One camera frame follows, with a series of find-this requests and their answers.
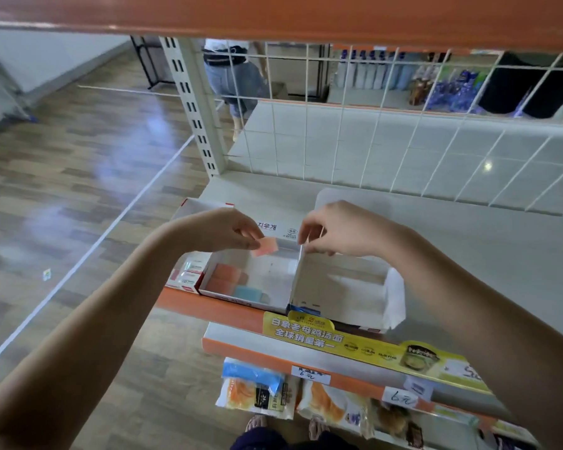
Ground person's left hand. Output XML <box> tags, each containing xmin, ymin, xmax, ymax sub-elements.
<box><xmin>171</xmin><ymin>207</ymin><xmax>265</xmax><ymax>261</ymax></box>

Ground person's right hand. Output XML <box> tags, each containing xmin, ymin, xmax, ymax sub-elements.
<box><xmin>298</xmin><ymin>201</ymin><xmax>405</xmax><ymax>261</ymax></box>

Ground red white small box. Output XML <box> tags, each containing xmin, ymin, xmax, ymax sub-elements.
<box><xmin>253</xmin><ymin>237</ymin><xmax>280</xmax><ymax>257</ymax></box>

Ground red eraser display box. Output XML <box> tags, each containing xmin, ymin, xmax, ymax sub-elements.
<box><xmin>166</xmin><ymin>196</ymin><xmax>228</xmax><ymax>294</ymax></box>

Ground blue white eraser box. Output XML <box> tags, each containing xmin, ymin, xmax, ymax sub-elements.
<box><xmin>289</xmin><ymin>188</ymin><xmax>407</xmax><ymax>334</ymax></box>

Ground box of pink-blue erasers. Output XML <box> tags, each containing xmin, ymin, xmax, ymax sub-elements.
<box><xmin>199</xmin><ymin>215</ymin><xmax>303</xmax><ymax>313</ymax></box>

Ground person's right forearm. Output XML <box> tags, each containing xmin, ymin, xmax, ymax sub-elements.
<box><xmin>387</xmin><ymin>224</ymin><xmax>563</xmax><ymax>450</ymax></box>

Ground person's left forearm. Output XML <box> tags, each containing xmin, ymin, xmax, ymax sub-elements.
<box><xmin>0</xmin><ymin>227</ymin><xmax>191</xmax><ymax>450</ymax></box>

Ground snack packets on lower shelf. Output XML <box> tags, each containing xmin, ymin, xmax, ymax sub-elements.
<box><xmin>263</xmin><ymin>310</ymin><xmax>347</xmax><ymax>351</ymax></box>

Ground white orange metal shelf unit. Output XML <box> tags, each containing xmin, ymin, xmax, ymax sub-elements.
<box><xmin>0</xmin><ymin>0</ymin><xmax>563</xmax><ymax>450</ymax></box>

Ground yellow price label strip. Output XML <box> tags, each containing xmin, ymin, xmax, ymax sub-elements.
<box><xmin>333</xmin><ymin>327</ymin><xmax>494</xmax><ymax>394</ymax></box>

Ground row of blue bottles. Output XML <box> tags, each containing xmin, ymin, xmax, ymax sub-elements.
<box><xmin>336</xmin><ymin>49</ymin><xmax>499</xmax><ymax>113</ymax></box>

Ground black metal rack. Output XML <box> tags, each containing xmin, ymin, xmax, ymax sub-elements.
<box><xmin>129</xmin><ymin>34</ymin><xmax>175</xmax><ymax>92</ymax></box>

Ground white wire grid panel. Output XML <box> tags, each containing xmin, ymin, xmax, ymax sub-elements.
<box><xmin>201</xmin><ymin>40</ymin><xmax>563</xmax><ymax>219</ymax></box>

